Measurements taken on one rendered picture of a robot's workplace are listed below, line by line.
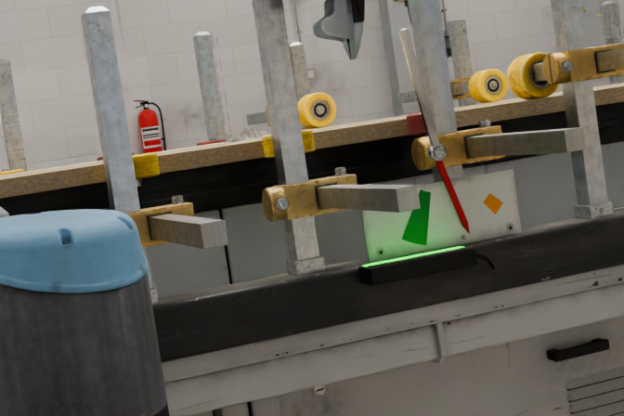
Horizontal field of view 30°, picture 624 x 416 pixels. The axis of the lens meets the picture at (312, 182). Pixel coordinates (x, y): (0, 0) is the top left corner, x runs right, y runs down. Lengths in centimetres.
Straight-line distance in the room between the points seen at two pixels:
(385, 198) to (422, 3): 42
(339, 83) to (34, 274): 843
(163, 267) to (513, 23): 824
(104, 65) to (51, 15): 730
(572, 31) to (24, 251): 117
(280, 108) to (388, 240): 25
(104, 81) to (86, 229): 69
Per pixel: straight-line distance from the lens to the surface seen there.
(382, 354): 178
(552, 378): 220
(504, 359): 214
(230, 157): 183
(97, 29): 163
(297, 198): 168
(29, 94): 885
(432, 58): 178
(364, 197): 153
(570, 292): 192
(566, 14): 190
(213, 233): 135
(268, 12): 169
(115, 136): 162
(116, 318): 95
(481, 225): 180
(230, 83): 908
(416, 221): 175
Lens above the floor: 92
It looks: 3 degrees down
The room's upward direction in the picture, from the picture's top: 8 degrees counter-clockwise
